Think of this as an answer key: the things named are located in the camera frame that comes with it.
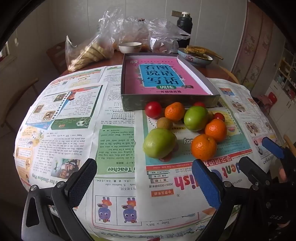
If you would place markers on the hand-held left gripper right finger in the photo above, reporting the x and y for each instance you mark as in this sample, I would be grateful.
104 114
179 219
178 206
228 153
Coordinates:
207 184

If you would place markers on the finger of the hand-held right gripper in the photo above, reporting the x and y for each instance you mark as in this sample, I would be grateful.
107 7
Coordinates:
272 147
253 168

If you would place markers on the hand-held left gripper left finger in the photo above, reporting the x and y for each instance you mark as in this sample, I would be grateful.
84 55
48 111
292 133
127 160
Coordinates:
82 183

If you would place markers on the orange tangerine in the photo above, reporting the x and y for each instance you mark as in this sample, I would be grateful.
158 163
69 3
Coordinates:
204 147
175 111
215 129

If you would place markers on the small red tomato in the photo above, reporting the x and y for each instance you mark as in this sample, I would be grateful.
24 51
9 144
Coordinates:
199 104
219 116

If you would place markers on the green jujube fruit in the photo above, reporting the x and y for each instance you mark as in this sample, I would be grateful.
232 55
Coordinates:
159 143
196 118

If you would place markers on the small brown fruit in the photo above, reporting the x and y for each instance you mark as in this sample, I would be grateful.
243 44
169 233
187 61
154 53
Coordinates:
210 115
164 123

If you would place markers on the large red tomato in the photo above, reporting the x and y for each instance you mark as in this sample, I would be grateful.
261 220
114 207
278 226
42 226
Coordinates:
153 109

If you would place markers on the grey cardboard box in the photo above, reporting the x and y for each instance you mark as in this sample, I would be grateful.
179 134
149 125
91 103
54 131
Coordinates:
138 102

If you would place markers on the wooden armchair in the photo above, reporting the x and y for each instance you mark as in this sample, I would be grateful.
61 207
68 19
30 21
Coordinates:
289 141
24 91
230 74

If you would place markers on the small red plastic chair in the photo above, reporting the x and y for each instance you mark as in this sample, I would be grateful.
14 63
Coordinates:
269 98

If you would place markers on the white shelf cabinet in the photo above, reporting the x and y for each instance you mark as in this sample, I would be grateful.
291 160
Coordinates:
284 78

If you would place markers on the pink cartoon door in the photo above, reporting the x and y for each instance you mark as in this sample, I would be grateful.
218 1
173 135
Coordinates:
254 46

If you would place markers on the wooden chopsticks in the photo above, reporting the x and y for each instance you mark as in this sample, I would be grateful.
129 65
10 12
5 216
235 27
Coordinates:
215 55

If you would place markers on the blue floral bowl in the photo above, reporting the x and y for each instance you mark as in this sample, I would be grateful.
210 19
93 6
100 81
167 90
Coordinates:
196 61

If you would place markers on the pink book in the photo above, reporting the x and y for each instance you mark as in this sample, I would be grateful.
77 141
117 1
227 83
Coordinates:
161 76

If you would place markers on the fried pancakes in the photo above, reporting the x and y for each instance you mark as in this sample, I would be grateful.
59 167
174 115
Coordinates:
195 50

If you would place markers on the wooden slatted chair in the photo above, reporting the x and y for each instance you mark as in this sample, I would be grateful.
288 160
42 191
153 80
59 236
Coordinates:
56 56

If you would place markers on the stack of baked flatbreads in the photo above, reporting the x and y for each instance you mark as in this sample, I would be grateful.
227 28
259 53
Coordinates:
90 54

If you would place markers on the clear plastic bag with flatbreads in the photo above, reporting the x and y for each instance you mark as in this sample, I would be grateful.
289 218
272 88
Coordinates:
76 46

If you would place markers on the white ceramic bowl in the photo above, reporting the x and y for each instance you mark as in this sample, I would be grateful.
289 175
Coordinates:
130 47

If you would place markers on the black thermos bottle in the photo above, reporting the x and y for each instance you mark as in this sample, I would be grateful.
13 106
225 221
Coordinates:
184 26

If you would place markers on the clear plastic bag with red food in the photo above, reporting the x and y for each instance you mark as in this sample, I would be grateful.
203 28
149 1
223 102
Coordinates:
168 34

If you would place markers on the crumpled clear plastic bag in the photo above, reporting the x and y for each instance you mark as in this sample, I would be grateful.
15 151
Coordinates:
124 25

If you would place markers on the wall power outlet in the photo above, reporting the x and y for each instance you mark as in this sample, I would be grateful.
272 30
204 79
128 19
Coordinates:
176 13

